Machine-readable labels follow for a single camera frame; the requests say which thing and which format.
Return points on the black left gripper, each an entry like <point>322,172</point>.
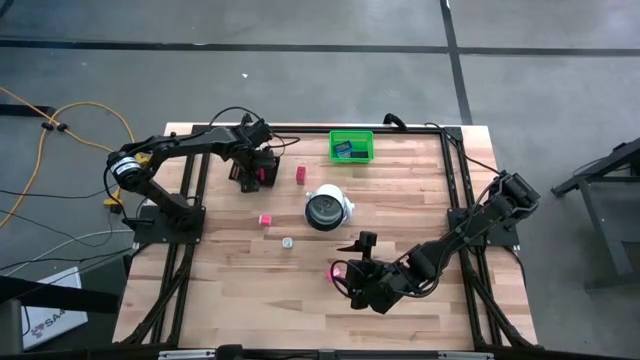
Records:
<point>250,165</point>

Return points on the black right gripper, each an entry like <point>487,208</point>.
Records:
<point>380,290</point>

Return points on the dark red wide charger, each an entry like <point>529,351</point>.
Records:
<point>261,174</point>

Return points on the pink charger with white label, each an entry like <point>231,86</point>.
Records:
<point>336,274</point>

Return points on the small red charger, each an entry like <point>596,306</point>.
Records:
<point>300,175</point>

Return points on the pink and white charger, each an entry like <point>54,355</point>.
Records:
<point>265,220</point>

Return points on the green and white charger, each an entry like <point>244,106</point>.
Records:
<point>287,243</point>

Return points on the blue rectangular box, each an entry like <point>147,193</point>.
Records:
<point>343,148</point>

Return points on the black item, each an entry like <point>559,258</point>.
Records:
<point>358,155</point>

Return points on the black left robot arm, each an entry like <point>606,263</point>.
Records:
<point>185,145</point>

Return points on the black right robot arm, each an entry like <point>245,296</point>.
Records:
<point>475,225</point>

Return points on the black plastic basket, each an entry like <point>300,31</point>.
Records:
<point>272,177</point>

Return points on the white round container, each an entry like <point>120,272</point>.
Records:
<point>325,192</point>

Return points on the yellow plug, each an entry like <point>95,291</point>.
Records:
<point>142,159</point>
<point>111,202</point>

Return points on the green plastic basket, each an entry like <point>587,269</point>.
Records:
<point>365,137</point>

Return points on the black handheld device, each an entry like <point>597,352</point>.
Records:
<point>230,352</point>

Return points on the black bar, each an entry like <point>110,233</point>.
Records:
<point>60,295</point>

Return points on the black metal stand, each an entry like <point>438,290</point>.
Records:
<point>607,235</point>

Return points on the white printed sign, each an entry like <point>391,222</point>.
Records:
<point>55,320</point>

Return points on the black aluminium table frame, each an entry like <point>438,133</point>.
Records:
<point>350,129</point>

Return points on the silver bracket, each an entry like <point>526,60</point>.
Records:
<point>185,355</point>
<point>465,356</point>

